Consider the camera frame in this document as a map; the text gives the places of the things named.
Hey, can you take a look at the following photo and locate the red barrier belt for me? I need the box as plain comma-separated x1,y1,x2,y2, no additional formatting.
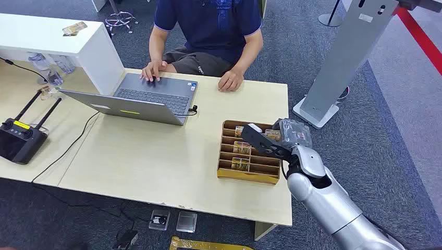
395,6,442,77

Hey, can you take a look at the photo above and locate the person's right hand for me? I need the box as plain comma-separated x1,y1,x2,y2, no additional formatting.
140,59,169,83

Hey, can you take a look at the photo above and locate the white desk leg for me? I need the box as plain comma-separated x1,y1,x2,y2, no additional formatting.
254,221,278,242

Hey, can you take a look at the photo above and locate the white desk shelf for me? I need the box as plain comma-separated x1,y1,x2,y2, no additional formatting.
0,13,126,96

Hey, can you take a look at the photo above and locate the silver kiosk stand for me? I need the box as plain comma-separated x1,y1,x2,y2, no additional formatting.
292,0,401,130

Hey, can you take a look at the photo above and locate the small clear wrapped item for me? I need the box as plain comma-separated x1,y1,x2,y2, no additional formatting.
37,85,59,101

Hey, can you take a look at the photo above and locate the chrome chair base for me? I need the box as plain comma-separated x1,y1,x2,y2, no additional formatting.
104,0,139,36

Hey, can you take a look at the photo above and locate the golden tray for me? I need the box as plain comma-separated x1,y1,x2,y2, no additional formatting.
169,236,256,250

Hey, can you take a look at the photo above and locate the black floor cable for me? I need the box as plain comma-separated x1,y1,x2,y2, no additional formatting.
32,182,153,225

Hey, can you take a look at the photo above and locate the long black desk cable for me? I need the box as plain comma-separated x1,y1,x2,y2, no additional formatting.
31,111,101,183

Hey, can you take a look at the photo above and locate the grey laptop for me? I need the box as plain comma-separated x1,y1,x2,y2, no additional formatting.
58,72,199,127

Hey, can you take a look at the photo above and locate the thin black cable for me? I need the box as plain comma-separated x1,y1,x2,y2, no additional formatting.
0,57,50,76

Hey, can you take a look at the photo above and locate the wooden slotted card holder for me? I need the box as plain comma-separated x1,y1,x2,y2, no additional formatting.
216,119,282,186

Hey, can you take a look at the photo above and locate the clear plastic case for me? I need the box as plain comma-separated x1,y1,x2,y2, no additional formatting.
176,210,198,233
148,209,171,231

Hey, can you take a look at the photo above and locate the person's left hand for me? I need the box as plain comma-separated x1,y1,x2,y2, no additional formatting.
217,67,245,93

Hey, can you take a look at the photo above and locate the black plug with cable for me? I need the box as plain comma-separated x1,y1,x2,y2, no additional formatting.
174,104,199,117

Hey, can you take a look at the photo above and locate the round stanchion base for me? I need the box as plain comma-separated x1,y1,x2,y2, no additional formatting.
317,0,346,28

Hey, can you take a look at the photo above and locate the clear plastic water bottle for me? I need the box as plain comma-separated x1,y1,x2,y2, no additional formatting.
27,52,65,86
52,54,76,75

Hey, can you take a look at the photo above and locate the black remote controller with antennas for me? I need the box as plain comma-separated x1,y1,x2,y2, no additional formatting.
0,90,63,165

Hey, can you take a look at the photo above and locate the black power adapter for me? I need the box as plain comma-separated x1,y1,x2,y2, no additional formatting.
112,229,140,250

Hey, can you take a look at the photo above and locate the person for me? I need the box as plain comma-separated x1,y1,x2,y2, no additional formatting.
140,0,265,93

